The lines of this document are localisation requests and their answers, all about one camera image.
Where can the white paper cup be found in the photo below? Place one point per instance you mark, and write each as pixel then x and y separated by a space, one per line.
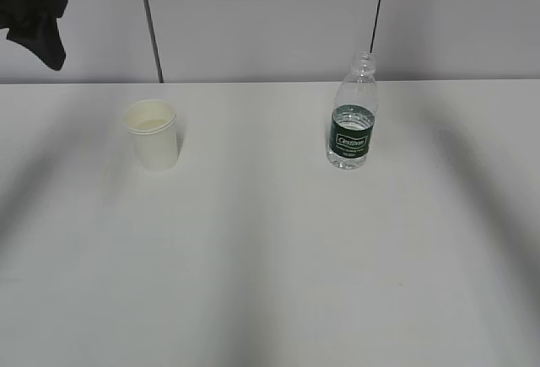
pixel 152 124

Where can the clear water bottle green label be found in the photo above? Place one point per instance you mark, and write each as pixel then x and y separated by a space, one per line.
pixel 353 115

